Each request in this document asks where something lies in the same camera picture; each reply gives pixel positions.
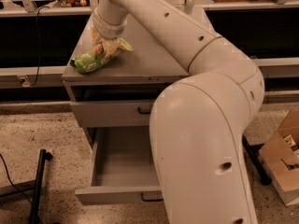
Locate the black stand leg left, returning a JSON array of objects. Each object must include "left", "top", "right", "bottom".
[{"left": 29, "top": 149, "right": 52, "bottom": 224}]

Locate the wall power outlet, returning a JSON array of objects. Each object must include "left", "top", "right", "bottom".
[{"left": 18, "top": 76, "right": 31, "bottom": 88}]

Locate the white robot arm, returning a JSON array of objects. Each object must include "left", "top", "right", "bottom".
[{"left": 94, "top": 0, "right": 264, "bottom": 224}]

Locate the black cable on floor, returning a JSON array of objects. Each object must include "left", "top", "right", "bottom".
[{"left": 0, "top": 152, "right": 45, "bottom": 224}]

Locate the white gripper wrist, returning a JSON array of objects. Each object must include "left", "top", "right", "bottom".
[{"left": 92, "top": 8, "right": 129, "bottom": 58}]

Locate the closed upper grey drawer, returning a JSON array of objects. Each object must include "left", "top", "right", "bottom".
[{"left": 71, "top": 100, "right": 153, "bottom": 128}]

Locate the open lower grey drawer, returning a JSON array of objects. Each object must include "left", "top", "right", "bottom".
[{"left": 75, "top": 126, "right": 163, "bottom": 205}]

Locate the grey drawer cabinet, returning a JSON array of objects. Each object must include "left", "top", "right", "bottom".
[{"left": 61, "top": 6, "right": 191, "bottom": 206}]

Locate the green rice chip bag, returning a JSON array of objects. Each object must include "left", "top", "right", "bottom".
[{"left": 70, "top": 39, "right": 134, "bottom": 74}]

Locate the black hanging power cable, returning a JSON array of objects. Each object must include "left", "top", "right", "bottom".
[{"left": 30, "top": 5, "right": 51, "bottom": 88}]

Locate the cardboard box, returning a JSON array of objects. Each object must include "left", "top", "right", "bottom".
[{"left": 259, "top": 110, "right": 299, "bottom": 206}]

